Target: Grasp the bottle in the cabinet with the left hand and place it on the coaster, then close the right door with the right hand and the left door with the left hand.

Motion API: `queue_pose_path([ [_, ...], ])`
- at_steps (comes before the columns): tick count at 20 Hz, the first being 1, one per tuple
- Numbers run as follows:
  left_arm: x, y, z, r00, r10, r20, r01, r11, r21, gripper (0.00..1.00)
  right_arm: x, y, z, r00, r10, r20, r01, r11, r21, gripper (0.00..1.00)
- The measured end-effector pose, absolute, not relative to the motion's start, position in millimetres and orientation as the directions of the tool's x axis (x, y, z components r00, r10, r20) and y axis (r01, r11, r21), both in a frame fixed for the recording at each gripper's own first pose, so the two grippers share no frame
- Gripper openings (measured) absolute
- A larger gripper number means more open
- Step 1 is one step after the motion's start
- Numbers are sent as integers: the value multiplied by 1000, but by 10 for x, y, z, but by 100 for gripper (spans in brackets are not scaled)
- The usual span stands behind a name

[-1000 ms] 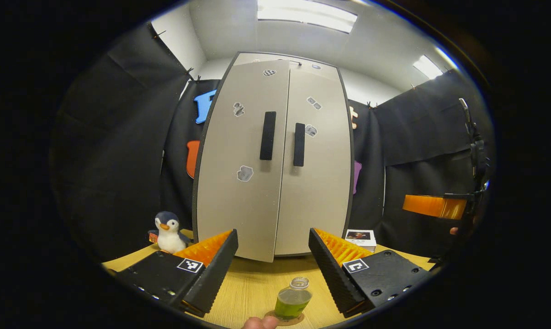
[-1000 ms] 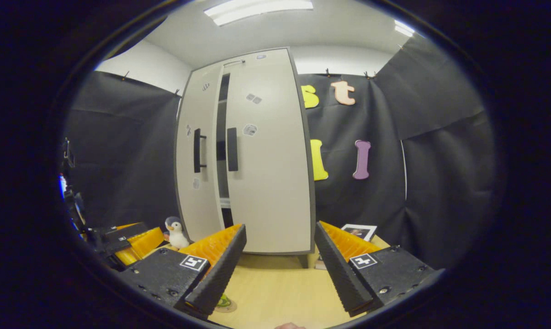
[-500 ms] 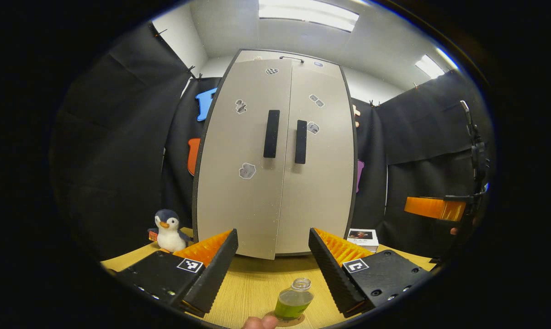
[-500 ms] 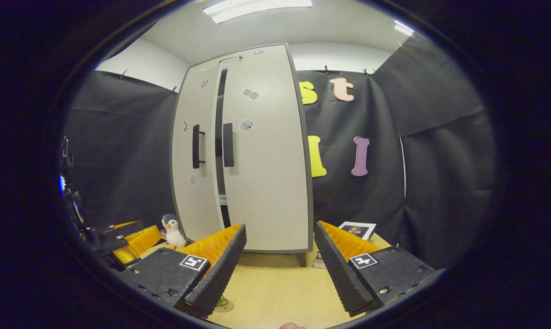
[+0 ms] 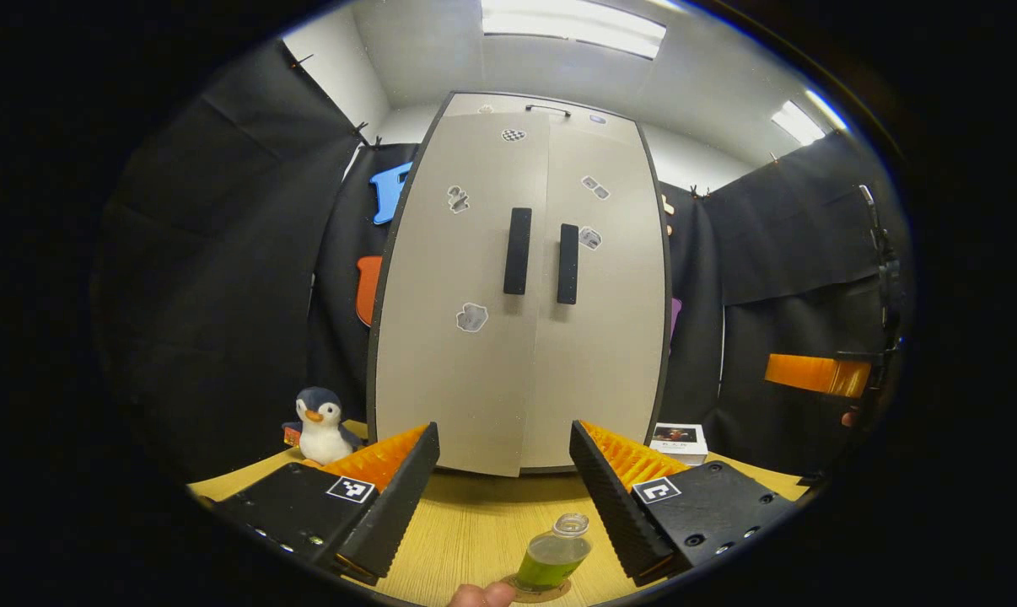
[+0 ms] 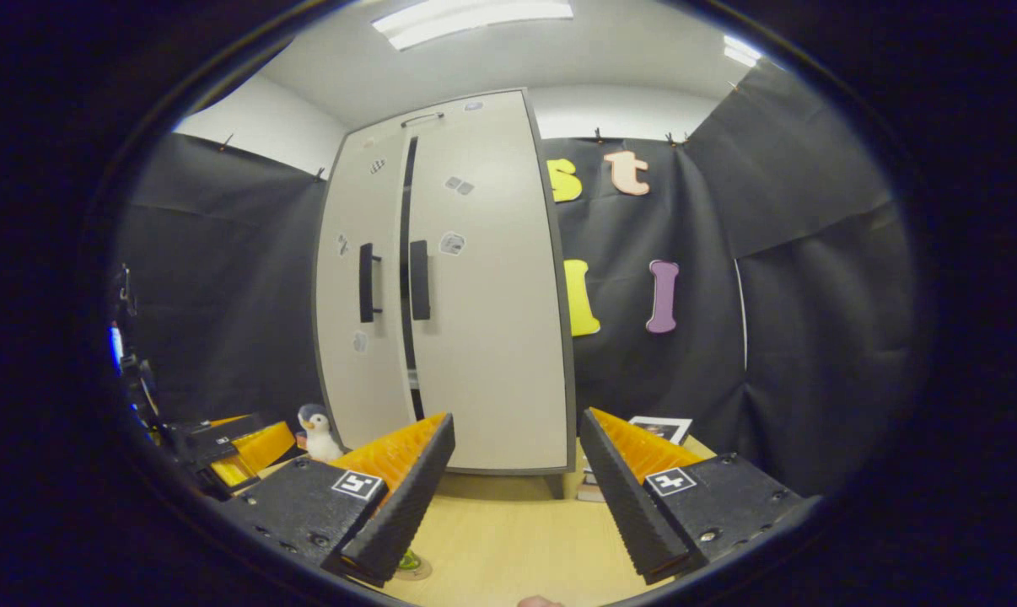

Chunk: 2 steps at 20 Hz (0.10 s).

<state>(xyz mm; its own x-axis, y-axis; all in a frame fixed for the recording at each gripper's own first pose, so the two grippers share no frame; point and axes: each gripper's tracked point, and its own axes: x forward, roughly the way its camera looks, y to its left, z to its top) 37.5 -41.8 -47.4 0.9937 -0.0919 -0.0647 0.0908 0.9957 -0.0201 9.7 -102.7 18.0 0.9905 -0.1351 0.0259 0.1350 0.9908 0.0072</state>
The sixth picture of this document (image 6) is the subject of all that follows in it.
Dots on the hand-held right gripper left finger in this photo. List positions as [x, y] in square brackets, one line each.
[407, 506]

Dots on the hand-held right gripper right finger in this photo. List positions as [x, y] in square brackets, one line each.
[626, 506]

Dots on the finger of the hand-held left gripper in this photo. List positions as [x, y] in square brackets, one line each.
[260, 451]

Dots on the green label plastic bottle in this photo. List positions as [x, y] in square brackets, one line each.
[407, 560]

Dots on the round cork coaster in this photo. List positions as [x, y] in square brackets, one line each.
[422, 574]

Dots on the grey cabinet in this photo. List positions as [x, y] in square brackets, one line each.
[554, 485]

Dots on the grey cabinet door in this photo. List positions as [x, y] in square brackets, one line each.
[492, 354]
[348, 354]

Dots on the penguin plush toy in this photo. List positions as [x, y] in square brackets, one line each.
[319, 438]

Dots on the dark equipment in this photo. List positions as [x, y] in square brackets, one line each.
[142, 384]

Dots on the computer monitor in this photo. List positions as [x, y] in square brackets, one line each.
[116, 346]

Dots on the black backdrop cloth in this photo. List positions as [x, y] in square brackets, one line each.
[812, 337]

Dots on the small ceiling light panel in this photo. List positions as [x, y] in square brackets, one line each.
[740, 51]

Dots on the large ceiling light panel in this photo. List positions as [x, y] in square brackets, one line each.
[475, 18]

